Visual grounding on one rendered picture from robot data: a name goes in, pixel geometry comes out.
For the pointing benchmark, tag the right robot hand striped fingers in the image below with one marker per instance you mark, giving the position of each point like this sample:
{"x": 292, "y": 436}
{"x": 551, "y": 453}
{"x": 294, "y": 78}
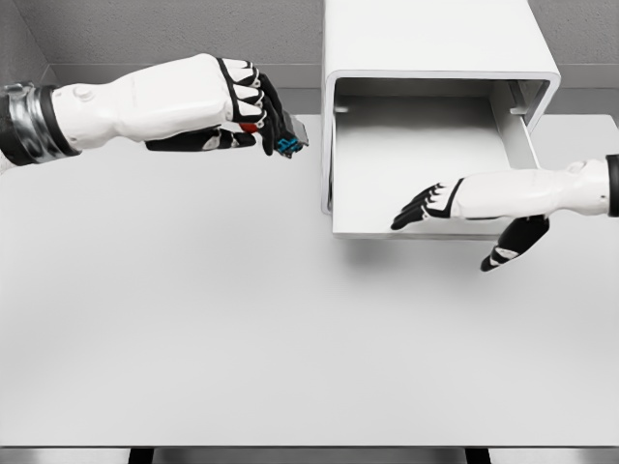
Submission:
{"x": 498, "y": 195}

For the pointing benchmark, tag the left robot hand striped fingers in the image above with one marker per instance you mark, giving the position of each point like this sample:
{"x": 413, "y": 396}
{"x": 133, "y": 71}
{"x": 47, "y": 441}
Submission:
{"x": 184, "y": 101}

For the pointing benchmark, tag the white cabinet drawer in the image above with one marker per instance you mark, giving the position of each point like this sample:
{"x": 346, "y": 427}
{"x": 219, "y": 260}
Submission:
{"x": 411, "y": 159}

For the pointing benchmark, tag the grey load switch red knob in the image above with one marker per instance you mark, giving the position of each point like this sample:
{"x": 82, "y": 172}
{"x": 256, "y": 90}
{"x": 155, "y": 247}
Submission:
{"x": 296, "y": 128}

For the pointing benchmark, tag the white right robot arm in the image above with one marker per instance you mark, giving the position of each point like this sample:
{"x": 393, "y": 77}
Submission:
{"x": 587, "y": 188}

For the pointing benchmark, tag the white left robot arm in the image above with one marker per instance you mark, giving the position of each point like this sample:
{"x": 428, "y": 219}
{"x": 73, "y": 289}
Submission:
{"x": 72, "y": 113}

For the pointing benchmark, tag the white tabletop cabinet shell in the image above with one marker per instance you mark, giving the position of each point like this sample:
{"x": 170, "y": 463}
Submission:
{"x": 435, "y": 38}

